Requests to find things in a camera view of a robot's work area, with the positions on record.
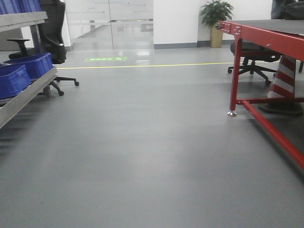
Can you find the blue bin on shelf far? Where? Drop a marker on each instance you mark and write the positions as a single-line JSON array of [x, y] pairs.
[[36, 65]]

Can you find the blue bin on shelf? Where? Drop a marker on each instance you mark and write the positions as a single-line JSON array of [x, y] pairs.
[[13, 80], [36, 65]]

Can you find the blue bin on shelf near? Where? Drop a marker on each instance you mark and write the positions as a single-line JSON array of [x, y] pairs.
[[13, 80]]

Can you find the green floor sign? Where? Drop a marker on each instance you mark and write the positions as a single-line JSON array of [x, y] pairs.
[[94, 59]]

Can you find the black office chair right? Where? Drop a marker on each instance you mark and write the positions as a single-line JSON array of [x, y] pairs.
[[249, 62]]

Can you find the black office chair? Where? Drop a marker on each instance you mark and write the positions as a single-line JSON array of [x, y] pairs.
[[51, 38], [249, 62]]

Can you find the potted green plant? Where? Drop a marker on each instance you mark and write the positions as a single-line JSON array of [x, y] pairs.
[[212, 13]]

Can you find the black office chair left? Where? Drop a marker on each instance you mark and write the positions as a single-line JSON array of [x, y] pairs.
[[51, 38]]

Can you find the red white traffic cone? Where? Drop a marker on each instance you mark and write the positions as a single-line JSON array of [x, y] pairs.
[[283, 86]]

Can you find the stainless steel left shelf rail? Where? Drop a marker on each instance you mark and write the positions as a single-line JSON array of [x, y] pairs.
[[16, 21]]

